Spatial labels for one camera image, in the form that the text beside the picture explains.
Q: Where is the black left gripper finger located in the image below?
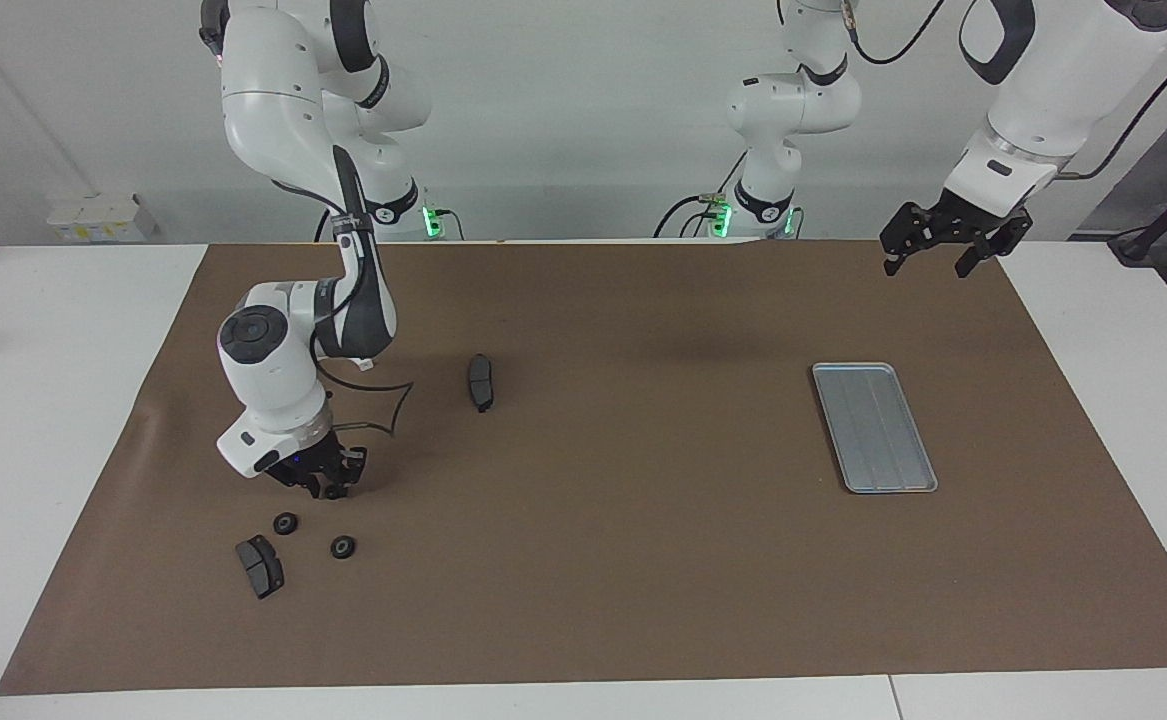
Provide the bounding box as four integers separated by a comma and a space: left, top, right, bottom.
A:
880, 203, 934, 276
955, 215, 1032, 278

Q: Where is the silver metal tray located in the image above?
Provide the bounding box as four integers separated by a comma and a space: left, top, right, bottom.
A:
811, 362, 940, 495

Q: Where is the dark grey brake pad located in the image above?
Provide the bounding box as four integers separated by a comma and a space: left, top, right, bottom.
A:
235, 535, 285, 600
466, 354, 497, 414

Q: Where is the black stand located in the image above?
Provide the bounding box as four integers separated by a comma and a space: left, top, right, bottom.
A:
1108, 160, 1167, 266

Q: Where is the brown table mat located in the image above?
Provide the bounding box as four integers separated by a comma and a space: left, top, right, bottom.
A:
0, 238, 1167, 696

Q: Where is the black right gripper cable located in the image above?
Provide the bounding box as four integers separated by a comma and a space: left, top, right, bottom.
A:
311, 335, 416, 438

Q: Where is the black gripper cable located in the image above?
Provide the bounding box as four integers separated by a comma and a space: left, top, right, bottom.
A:
311, 335, 416, 438
843, 0, 1167, 181

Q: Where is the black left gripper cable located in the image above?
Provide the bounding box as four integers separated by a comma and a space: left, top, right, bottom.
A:
843, 0, 1167, 181

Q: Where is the black left base cable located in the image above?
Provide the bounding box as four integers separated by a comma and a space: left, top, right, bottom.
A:
654, 150, 749, 241

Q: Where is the white wall socket box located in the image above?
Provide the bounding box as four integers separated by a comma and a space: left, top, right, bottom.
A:
46, 193, 159, 244

